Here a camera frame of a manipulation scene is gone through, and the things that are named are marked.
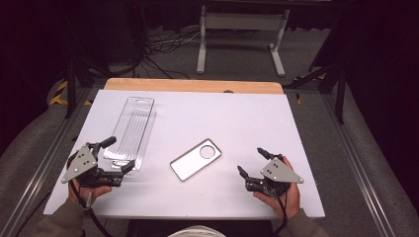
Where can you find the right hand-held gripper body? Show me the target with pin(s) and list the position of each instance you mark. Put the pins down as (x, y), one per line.
(278, 172)

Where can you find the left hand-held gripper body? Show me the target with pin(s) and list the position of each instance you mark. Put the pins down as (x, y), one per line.
(80, 164)

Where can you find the clear plastic packaging tray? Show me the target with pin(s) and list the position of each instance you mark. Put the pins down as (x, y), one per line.
(131, 131)

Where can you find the person's right hand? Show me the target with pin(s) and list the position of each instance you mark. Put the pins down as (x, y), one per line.
(291, 197)

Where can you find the person's left hand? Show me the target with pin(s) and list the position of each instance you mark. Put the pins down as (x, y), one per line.
(94, 191)

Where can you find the black metal stand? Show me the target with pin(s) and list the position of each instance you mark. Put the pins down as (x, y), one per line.
(70, 89)
(339, 92)

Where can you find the yellow black floor tape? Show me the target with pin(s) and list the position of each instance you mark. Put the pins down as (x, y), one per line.
(57, 97)

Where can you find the white table sheet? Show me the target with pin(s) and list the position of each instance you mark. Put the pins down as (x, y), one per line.
(204, 115)

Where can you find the aluminium floor rail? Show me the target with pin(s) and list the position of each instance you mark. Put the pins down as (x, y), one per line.
(42, 164)
(355, 158)

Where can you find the white metal stand frame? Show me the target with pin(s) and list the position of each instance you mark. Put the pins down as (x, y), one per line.
(242, 21)

